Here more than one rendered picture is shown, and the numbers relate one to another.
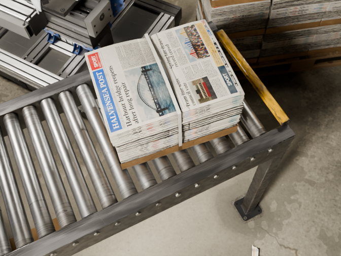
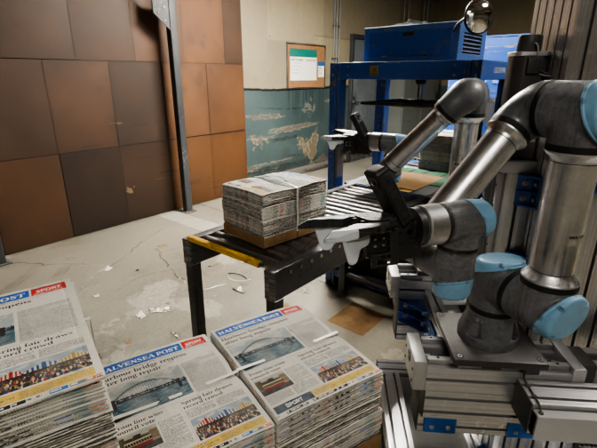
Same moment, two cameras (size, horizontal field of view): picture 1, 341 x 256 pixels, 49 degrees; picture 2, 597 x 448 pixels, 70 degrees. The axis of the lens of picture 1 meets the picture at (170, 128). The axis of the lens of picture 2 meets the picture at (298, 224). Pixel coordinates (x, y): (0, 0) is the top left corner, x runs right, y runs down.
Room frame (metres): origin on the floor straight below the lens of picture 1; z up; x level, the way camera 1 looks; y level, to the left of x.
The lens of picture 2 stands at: (2.28, -0.77, 1.47)
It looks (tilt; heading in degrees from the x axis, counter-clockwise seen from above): 19 degrees down; 152
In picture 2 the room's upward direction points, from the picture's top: straight up
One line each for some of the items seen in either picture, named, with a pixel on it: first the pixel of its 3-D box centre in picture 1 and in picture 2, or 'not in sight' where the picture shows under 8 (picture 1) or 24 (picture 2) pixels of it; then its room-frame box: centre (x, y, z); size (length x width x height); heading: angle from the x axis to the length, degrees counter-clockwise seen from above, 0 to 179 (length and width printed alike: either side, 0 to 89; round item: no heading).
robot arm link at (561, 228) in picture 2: not in sight; (561, 217); (1.81, 0.12, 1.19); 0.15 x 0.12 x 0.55; 172
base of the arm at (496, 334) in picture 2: not in sight; (489, 319); (1.67, 0.14, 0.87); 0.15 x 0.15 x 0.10
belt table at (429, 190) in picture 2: not in sight; (411, 186); (0.15, 1.28, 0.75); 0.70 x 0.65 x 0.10; 112
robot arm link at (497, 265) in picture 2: not in sight; (498, 280); (1.68, 0.13, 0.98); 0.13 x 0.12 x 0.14; 172
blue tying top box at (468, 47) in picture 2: not in sight; (424, 45); (0.15, 1.28, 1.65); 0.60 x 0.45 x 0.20; 22
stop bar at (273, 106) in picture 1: (250, 73); (222, 250); (0.76, -0.29, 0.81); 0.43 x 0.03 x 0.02; 22
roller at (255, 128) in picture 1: (226, 86); (240, 252); (0.74, -0.21, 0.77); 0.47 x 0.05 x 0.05; 22
